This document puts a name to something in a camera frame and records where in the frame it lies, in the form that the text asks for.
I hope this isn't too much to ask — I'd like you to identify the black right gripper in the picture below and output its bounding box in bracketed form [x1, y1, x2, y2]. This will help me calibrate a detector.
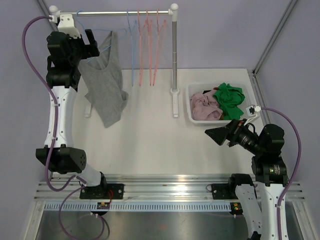
[205, 118, 265, 155]

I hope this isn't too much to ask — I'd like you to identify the grey tank top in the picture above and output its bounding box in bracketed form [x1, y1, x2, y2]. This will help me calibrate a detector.
[78, 31, 129, 128]

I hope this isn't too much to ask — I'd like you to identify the mauve pink tank top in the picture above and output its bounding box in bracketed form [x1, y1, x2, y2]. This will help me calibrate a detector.
[190, 89, 223, 121]

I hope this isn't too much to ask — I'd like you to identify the green tank top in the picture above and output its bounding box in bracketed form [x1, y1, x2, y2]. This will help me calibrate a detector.
[213, 83, 245, 120]

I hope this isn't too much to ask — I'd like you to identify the pink hanger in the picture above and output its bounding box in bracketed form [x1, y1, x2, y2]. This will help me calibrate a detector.
[146, 10, 153, 86]
[137, 9, 147, 87]
[152, 10, 167, 86]

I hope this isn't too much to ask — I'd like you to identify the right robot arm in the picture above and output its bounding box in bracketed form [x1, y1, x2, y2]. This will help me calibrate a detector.
[205, 119, 289, 240]

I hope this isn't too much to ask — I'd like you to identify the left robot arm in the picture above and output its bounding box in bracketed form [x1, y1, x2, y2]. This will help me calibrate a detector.
[35, 29, 108, 199]

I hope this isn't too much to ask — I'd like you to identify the white plastic laundry basket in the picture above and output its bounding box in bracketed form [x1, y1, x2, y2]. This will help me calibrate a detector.
[185, 81, 257, 126]

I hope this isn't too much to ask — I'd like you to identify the metal clothes rack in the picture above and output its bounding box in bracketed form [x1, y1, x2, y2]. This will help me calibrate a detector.
[48, 3, 180, 118]

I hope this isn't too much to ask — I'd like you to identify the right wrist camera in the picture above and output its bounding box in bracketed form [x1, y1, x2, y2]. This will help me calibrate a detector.
[245, 105, 262, 125]

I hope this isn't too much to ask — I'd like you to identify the aluminium front rail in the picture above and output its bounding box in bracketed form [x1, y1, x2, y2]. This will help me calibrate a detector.
[33, 173, 305, 202]

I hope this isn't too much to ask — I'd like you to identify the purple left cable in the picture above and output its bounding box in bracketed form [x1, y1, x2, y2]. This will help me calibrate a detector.
[22, 15, 83, 192]

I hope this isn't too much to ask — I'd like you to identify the white slotted cable duct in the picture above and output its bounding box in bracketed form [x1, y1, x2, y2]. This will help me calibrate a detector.
[44, 201, 231, 212]

